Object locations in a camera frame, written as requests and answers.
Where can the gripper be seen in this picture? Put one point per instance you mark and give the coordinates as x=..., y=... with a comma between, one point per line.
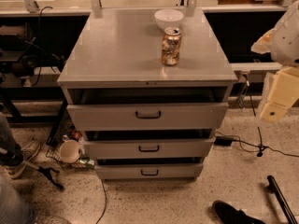
x=286, y=44

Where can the grey top drawer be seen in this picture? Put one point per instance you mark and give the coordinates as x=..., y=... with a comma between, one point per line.
x=147, y=116

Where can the grey drawer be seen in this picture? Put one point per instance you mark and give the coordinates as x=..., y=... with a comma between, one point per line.
x=147, y=116
x=145, y=149
x=149, y=171

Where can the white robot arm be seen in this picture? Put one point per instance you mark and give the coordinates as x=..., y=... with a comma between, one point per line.
x=282, y=41

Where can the grey metal drawer cabinet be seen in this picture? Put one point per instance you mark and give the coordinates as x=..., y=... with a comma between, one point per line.
x=117, y=61

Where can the grey middle drawer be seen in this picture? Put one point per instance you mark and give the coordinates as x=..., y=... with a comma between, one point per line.
x=145, y=149

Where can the grey bottom drawer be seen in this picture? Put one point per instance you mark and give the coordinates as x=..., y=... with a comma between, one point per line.
x=149, y=171

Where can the black power adapter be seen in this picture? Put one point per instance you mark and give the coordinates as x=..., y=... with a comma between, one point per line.
x=223, y=141

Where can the black metal bar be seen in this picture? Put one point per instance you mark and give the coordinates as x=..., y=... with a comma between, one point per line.
x=274, y=188

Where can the gold soda can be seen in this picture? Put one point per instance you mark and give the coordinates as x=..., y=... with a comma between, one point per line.
x=171, y=45

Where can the black shoe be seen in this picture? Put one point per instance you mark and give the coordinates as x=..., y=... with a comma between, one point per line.
x=227, y=214

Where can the white bowl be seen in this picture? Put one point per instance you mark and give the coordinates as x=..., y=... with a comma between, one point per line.
x=166, y=18

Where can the white sneaker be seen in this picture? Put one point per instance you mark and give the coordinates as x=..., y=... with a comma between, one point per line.
x=16, y=167

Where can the dark machine on left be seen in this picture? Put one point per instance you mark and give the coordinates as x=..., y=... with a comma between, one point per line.
x=21, y=56

